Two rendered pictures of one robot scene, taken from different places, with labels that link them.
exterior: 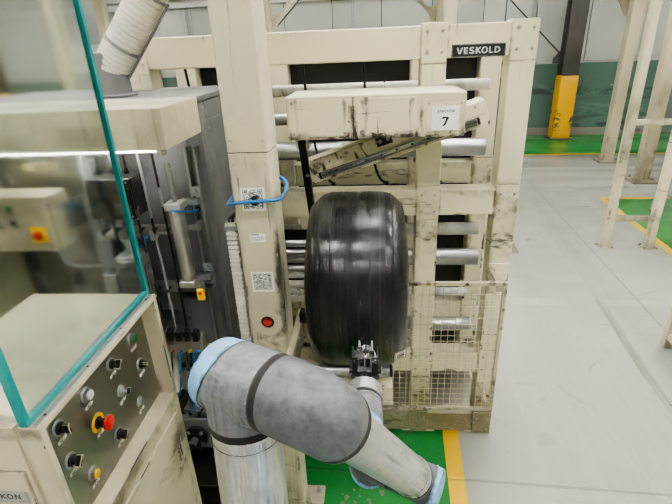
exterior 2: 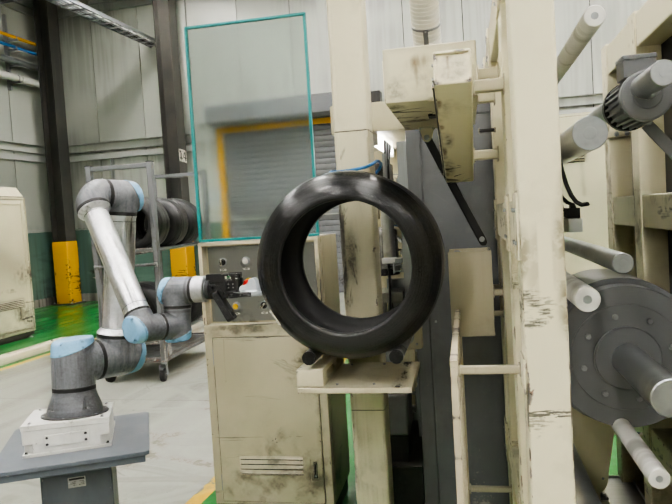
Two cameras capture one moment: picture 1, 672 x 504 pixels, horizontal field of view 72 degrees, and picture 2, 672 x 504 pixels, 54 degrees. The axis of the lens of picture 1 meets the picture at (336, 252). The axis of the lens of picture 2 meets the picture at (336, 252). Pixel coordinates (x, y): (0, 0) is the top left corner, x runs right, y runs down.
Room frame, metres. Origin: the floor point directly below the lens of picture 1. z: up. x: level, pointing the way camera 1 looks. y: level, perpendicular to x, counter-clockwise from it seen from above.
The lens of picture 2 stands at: (1.63, -2.24, 1.34)
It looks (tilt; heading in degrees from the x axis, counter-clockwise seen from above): 3 degrees down; 96
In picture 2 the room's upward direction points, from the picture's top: 4 degrees counter-clockwise
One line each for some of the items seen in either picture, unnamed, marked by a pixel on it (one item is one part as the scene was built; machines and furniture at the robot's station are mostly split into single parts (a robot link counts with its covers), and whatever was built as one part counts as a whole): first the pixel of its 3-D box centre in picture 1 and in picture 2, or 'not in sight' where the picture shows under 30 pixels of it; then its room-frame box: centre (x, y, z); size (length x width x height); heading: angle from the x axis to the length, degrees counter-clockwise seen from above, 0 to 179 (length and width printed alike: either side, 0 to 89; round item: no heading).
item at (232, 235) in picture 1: (241, 284); not in sight; (1.44, 0.33, 1.19); 0.05 x 0.04 x 0.48; 175
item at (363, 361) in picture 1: (364, 371); (224, 286); (1.01, -0.06, 1.13); 0.12 x 0.08 x 0.09; 175
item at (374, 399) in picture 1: (363, 420); (178, 290); (0.84, -0.05, 1.13); 0.12 x 0.09 x 0.10; 175
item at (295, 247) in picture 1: (297, 266); (471, 290); (1.86, 0.17, 1.05); 0.20 x 0.15 x 0.30; 85
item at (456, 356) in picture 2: (399, 349); (462, 442); (1.77, -0.27, 0.65); 0.90 x 0.02 x 0.70; 85
